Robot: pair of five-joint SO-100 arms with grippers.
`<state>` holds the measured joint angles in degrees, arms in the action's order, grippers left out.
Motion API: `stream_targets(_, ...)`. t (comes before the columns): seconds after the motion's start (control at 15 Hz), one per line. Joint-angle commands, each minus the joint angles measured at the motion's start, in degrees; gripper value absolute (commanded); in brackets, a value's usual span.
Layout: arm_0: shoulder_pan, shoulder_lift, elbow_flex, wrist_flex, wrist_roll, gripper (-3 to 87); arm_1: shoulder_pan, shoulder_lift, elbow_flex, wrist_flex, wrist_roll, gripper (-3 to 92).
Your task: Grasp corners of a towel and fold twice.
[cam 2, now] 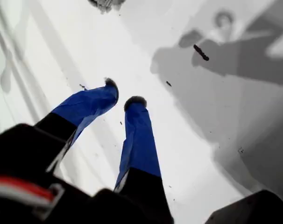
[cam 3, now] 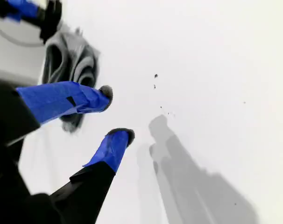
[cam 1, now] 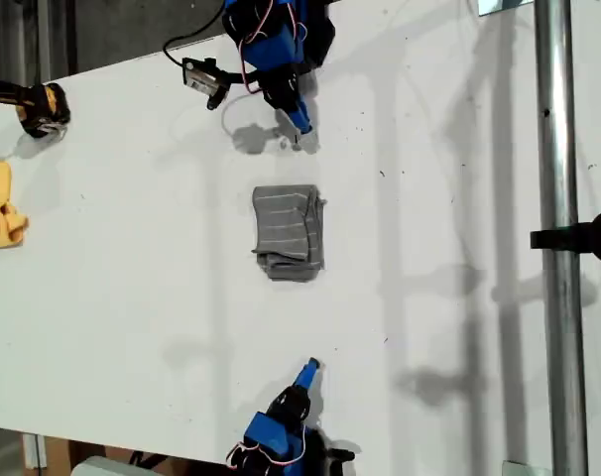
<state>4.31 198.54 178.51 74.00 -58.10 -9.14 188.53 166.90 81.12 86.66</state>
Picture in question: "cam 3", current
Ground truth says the grey striped towel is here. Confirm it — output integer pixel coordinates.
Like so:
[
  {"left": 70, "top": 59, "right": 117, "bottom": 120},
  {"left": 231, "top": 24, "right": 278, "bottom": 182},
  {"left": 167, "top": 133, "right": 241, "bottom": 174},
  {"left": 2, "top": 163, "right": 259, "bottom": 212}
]
[{"left": 37, "top": 27, "right": 101, "bottom": 134}]

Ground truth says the black camera cable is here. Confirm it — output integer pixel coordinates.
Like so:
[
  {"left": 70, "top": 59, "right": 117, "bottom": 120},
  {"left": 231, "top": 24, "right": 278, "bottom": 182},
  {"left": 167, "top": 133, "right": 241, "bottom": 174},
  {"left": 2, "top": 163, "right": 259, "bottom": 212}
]
[{"left": 0, "top": 24, "right": 45, "bottom": 47}]

